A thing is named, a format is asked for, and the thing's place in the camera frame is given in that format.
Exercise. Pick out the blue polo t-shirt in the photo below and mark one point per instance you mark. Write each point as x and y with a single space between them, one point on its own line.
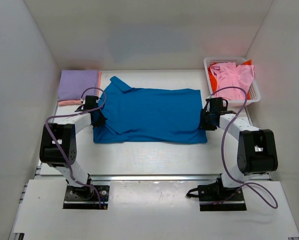
149 115

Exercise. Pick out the folded purple t-shirt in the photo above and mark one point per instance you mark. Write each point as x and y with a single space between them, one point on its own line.
74 82

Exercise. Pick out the pink t-shirt in basket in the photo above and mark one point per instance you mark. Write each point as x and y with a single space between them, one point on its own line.
232 75

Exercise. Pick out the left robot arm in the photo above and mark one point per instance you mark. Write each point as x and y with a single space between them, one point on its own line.
58 147

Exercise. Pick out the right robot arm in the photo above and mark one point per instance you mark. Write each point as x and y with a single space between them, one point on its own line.
256 153

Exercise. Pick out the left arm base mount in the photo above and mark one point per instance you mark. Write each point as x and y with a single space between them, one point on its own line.
85 198

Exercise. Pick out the orange t-shirt in basket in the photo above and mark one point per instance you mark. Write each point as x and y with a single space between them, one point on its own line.
212 77

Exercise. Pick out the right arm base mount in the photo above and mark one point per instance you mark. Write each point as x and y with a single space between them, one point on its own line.
215 197

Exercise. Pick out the folded salmon pink t-shirt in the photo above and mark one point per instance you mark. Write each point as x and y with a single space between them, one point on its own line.
90 92

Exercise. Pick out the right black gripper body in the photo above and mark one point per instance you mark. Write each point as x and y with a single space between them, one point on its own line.
209 113

